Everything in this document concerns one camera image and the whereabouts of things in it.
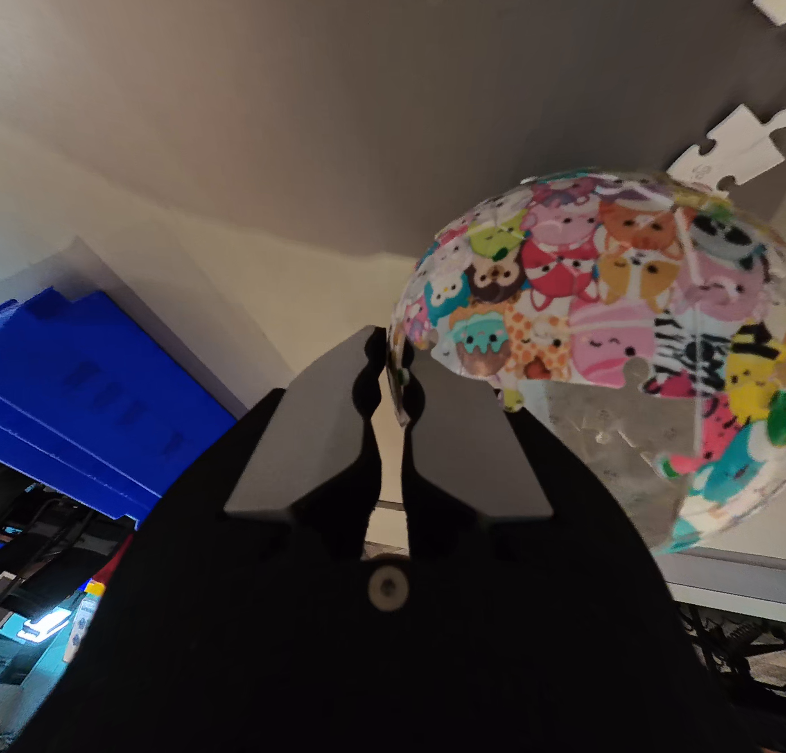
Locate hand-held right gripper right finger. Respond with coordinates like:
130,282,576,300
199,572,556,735
399,349,555,560

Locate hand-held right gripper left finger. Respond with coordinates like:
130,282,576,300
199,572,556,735
223,326,386,560

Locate colourful puzzle ball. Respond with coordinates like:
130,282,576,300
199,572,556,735
390,166,786,557

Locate white joined puzzle pieces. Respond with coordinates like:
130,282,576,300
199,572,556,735
666,103,786,192

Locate blue plastic bin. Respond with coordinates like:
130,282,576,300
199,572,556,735
0,286,239,529

